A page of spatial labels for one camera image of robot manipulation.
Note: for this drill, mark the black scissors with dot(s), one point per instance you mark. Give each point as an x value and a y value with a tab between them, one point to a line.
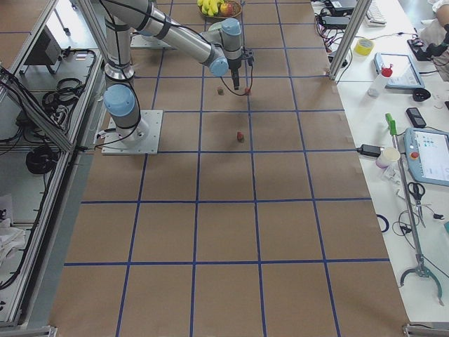
417	191

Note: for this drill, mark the long reach grabber tool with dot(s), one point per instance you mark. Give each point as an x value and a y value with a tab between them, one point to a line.
420	269

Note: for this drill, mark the teach pendant near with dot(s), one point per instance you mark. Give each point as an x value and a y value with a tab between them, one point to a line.
427	155

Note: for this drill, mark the teach pendant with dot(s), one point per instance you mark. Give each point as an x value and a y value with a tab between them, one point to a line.
405	75
427	155

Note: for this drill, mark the red capped squeeze bottle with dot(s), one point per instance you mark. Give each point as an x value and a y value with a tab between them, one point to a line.
378	85

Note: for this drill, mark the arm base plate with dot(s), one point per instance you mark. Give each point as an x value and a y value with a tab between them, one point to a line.
148	42
144	140

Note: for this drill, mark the black small bowl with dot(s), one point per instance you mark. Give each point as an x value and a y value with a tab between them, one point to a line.
420	95

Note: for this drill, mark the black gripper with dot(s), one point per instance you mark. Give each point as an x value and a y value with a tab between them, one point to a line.
234	65

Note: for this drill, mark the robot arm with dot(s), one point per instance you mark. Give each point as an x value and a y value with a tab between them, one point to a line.
220	50

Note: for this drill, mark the aluminium frame post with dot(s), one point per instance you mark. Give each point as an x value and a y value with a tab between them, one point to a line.
357	17

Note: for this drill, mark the wicker basket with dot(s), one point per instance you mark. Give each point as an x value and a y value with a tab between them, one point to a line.
237	10

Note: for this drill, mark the yellow tape roll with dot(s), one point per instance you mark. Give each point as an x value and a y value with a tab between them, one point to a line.
363	46

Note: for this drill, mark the red apple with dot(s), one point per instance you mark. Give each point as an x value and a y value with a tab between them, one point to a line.
226	9

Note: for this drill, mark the yellow banana bunch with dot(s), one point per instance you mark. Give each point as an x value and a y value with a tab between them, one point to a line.
209	8

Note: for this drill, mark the black power adapter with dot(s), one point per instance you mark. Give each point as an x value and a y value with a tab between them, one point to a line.
369	150

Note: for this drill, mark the white paper cup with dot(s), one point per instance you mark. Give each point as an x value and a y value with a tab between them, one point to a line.
387	157

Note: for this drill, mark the teach pendant far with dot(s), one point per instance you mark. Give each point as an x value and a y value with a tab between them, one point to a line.
405	75

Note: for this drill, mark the light green plate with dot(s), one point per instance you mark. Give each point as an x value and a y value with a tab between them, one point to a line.
215	27

